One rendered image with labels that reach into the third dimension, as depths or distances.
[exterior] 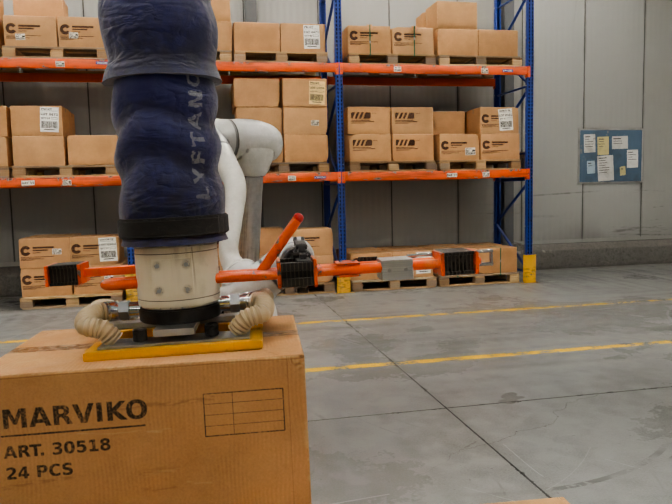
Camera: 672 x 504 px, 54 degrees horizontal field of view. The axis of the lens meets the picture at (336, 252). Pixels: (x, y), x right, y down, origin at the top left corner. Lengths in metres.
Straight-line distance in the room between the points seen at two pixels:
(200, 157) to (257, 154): 0.81
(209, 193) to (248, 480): 0.56
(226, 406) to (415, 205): 9.28
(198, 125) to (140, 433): 0.60
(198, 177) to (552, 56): 10.46
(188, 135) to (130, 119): 0.11
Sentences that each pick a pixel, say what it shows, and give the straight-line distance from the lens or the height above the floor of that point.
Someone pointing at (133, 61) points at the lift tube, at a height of 1.62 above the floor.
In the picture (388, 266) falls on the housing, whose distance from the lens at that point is 1.41.
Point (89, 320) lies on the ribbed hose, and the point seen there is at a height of 1.13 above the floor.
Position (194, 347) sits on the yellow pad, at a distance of 1.31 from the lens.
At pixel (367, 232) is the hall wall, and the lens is 10.23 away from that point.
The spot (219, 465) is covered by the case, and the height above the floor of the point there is 0.86.
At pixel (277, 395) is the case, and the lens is 1.27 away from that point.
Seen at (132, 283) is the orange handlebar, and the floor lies 1.19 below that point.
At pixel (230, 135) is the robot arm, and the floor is 1.55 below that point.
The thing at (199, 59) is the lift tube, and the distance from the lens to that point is 1.37.
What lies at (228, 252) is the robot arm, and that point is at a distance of 1.80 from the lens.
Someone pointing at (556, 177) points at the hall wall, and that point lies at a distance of 11.45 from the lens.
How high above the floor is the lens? 1.37
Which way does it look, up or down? 5 degrees down
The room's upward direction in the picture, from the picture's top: 1 degrees counter-clockwise
